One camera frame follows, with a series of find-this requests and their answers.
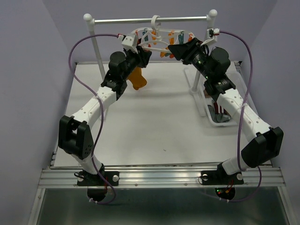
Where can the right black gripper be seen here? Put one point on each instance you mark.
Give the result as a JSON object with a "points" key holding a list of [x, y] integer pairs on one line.
{"points": [[190, 49]]}

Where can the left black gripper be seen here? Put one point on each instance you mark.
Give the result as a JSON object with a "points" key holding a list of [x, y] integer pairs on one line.
{"points": [[143, 60]]}

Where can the yellow orange clothes peg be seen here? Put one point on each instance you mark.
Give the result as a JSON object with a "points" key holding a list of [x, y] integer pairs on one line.
{"points": [[162, 54]]}

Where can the white round clip hanger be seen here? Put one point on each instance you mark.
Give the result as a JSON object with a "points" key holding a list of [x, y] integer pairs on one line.
{"points": [[156, 39]]}

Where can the mustard sock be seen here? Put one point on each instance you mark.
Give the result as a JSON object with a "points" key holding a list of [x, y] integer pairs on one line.
{"points": [[136, 78]]}

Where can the maroon white striped sock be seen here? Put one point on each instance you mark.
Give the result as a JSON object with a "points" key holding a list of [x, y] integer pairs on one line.
{"points": [[217, 108]]}

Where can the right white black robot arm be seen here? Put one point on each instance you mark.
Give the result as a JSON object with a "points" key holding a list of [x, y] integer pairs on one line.
{"points": [[264, 141]]}

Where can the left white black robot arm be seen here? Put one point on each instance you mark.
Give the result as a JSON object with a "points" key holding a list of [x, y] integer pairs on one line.
{"points": [[75, 136]]}

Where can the white clothes drying rack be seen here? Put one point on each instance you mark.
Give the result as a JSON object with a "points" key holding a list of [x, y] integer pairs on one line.
{"points": [[91, 23]]}

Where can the white plastic laundry basket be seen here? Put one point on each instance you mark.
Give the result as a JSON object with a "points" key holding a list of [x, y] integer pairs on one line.
{"points": [[237, 80]]}

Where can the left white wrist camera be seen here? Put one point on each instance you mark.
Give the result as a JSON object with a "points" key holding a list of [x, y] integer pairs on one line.
{"points": [[129, 42]]}

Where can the aluminium rail frame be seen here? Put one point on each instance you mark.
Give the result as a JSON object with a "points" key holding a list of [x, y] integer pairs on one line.
{"points": [[163, 195]]}

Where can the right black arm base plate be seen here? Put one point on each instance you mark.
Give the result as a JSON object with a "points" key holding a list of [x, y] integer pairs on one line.
{"points": [[213, 177]]}

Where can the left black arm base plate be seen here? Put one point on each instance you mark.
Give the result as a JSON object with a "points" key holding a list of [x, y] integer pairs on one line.
{"points": [[85, 179]]}

